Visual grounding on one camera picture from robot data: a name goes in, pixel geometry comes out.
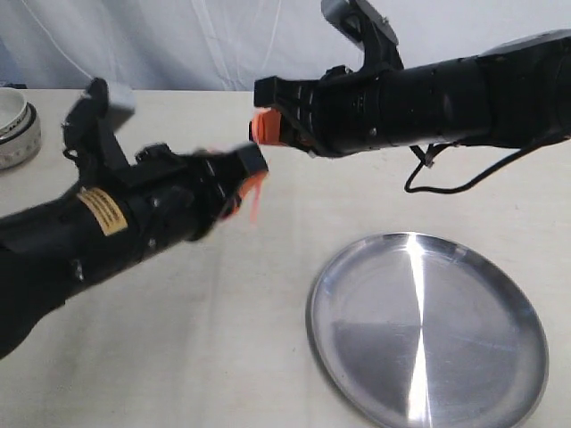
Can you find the round stainless steel plate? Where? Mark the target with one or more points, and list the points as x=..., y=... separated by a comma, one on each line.
x=413, y=330

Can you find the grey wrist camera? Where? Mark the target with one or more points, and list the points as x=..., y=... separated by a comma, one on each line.
x=104, y=99
x=344, y=17

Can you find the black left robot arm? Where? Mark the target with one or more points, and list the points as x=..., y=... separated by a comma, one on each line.
x=56, y=250

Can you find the thin orange glow stick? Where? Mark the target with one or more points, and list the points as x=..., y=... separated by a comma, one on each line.
x=233, y=177

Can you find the white wrinkled backdrop cloth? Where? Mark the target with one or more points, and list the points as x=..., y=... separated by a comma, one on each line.
x=227, y=45

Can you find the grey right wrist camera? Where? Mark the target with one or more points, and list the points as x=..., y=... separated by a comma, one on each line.
x=344, y=17

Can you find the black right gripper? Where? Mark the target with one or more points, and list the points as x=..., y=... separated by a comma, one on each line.
x=337, y=115

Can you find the white patterned ceramic bowl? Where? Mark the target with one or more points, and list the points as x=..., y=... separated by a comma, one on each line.
x=20, y=129

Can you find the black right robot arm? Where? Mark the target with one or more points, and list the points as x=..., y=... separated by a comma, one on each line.
x=512, y=96

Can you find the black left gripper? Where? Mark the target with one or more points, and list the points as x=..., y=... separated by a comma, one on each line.
x=174, y=187

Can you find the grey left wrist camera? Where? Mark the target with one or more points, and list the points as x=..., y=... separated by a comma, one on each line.
x=104, y=99

